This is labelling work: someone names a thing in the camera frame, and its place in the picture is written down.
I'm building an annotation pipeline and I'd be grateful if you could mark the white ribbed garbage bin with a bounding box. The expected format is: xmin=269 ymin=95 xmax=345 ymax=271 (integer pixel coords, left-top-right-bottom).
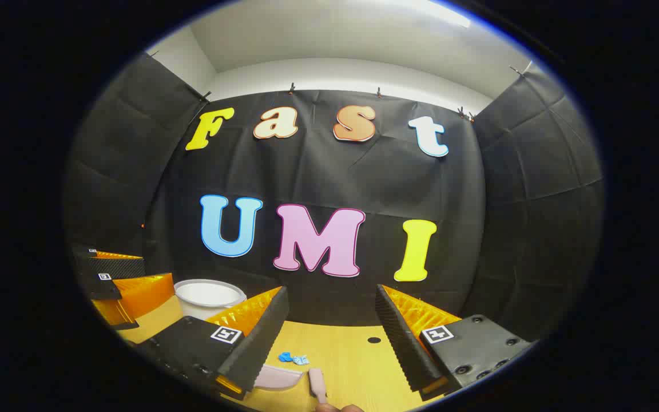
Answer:
xmin=174 ymin=279 xmax=248 ymax=321

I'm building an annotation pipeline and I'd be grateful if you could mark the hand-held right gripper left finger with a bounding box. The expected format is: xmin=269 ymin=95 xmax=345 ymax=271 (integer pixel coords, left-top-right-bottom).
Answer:
xmin=135 ymin=286 xmax=290 ymax=401

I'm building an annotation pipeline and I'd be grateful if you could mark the small lilac broom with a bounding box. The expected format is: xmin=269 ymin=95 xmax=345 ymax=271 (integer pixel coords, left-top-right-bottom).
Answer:
xmin=308 ymin=368 xmax=328 ymax=404

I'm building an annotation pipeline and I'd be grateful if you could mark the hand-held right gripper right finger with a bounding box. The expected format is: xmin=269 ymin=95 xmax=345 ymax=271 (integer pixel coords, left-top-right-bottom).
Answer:
xmin=375 ymin=284 xmax=533 ymax=401

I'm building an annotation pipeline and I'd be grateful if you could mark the small lilac dustpan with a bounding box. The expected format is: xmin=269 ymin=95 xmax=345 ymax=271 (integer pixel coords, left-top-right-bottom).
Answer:
xmin=254 ymin=365 xmax=304 ymax=391

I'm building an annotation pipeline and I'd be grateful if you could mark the wooden desktop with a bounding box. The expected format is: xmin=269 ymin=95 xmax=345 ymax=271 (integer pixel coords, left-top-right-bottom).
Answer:
xmin=117 ymin=295 xmax=462 ymax=412

